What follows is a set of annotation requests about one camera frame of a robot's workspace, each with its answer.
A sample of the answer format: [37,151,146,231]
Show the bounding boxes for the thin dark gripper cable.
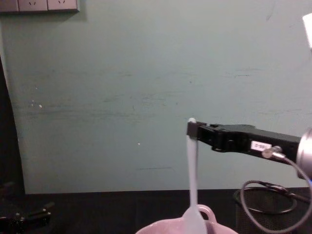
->
[239,145,312,234]

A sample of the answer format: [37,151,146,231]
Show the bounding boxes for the black mesh basket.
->
[233,187,312,234]

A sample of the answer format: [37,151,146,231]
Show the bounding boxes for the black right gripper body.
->
[211,123,303,166]

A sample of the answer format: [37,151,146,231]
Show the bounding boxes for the pink cup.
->
[135,204,239,234]

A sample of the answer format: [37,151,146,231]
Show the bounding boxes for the black table cloth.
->
[0,187,312,234]

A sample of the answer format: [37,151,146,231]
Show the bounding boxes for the grey wall socket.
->
[18,0,49,12]
[47,0,80,12]

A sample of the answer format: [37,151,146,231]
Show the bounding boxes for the dark hanging cloth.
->
[0,55,26,195]

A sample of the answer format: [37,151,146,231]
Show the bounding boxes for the white plastic spoon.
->
[181,117,208,234]

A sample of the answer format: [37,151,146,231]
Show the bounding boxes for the black cord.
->
[243,181,312,215]

